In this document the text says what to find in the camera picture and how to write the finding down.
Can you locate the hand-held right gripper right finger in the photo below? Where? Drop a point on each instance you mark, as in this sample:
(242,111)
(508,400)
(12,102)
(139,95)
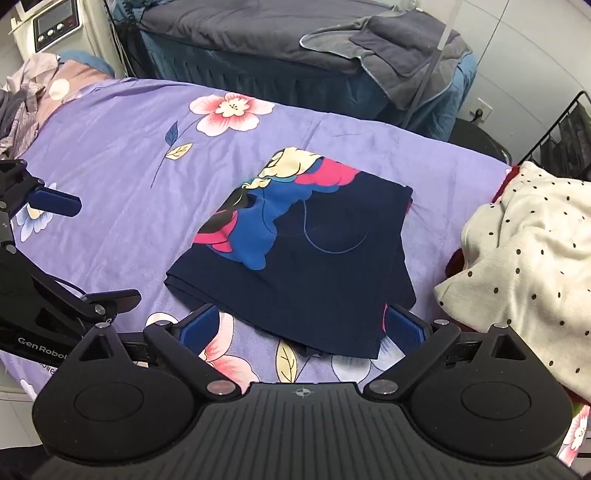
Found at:
(406,328)

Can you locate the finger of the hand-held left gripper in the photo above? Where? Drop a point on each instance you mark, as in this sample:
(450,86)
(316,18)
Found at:
(108,302)
(54,199)

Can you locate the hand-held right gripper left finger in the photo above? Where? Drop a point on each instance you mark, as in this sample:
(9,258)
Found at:
(202,325)

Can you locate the navy cartoon print sweater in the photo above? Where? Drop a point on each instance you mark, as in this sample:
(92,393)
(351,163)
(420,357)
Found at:
(323,258)

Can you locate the purple floral bed sheet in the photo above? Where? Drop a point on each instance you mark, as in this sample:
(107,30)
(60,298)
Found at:
(120,175)

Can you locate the white polka dot cloth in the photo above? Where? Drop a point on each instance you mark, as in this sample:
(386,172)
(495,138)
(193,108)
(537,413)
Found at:
(526,272)

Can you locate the white machine with control panel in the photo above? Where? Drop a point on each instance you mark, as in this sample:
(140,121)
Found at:
(60,27)

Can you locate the red cloth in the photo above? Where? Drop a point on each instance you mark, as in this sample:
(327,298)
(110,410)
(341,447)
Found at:
(508,179)

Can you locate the black stool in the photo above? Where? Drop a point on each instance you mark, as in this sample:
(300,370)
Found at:
(480,138)

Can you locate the grey towel with light trim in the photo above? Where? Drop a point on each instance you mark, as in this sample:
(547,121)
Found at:
(401,50)

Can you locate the white wall socket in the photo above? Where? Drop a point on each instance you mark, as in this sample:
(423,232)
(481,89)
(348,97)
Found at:
(481,110)

